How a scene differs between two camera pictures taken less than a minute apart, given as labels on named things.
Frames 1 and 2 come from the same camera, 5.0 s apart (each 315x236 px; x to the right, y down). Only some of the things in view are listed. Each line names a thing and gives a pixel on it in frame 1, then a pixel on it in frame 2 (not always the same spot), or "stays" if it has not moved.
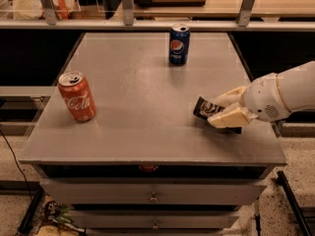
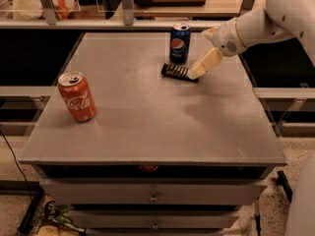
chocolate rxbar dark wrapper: x=206 y=108 → x=176 y=72
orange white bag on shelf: x=28 y=5 stays
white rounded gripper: x=263 y=97 → x=225 y=38
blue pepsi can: x=179 y=43 stays
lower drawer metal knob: x=155 y=224 stays
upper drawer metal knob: x=154 y=199 stays
